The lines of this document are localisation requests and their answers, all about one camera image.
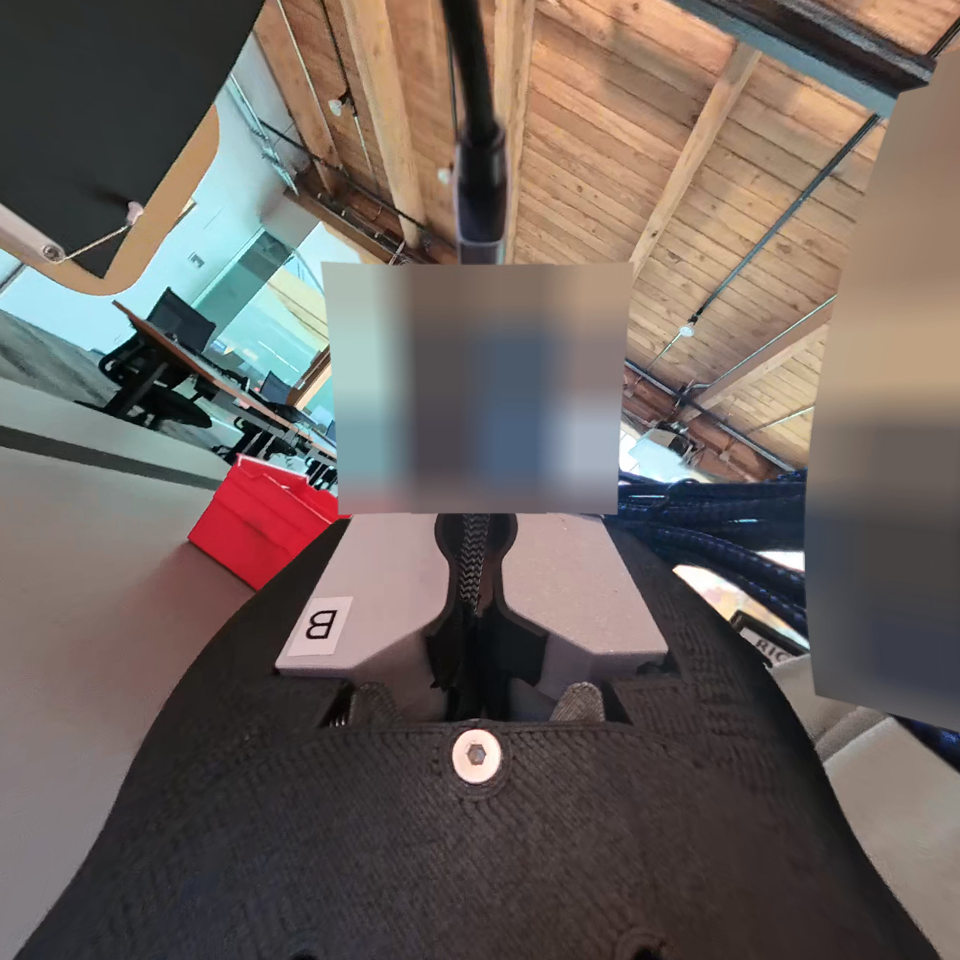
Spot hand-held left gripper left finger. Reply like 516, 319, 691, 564
276, 513, 455, 719

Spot red storage bin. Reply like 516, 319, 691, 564
187, 452, 352, 591

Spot black white braided usb-c cable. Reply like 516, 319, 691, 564
452, 513, 493, 616

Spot row of wooden office desks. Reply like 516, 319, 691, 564
112, 300, 339, 481

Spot white desk lamp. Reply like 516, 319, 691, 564
0, 201, 145, 265

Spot black hub cable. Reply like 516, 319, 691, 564
438, 0, 511, 243

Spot blue braided cable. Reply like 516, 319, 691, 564
618, 466, 810, 654

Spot white labelled package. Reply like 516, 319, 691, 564
671, 562, 815, 672

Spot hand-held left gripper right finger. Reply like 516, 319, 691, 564
495, 513, 670, 712

